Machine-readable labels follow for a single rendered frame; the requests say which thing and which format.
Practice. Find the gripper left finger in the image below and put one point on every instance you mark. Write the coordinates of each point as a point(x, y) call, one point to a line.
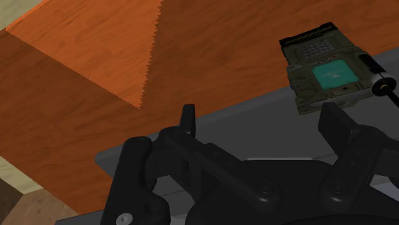
point(218, 165)

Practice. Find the orange wooden cabinet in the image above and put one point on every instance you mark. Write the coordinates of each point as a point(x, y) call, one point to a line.
point(78, 93)

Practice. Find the green handheld radio teal screen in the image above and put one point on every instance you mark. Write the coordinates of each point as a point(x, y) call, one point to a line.
point(333, 74)

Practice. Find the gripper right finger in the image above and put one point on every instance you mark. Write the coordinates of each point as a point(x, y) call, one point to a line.
point(355, 146)

